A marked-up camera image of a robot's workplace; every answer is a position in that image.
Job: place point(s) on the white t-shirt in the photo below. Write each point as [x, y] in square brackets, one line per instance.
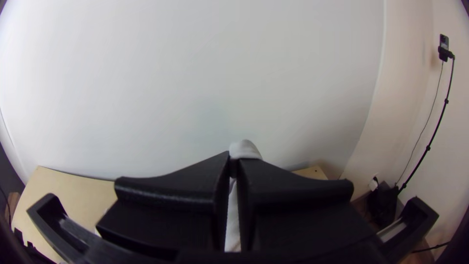
[243, 148]

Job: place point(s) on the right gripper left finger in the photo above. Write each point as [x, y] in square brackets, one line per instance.
[172, 205]

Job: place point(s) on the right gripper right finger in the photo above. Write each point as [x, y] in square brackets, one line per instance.
[293, 209]

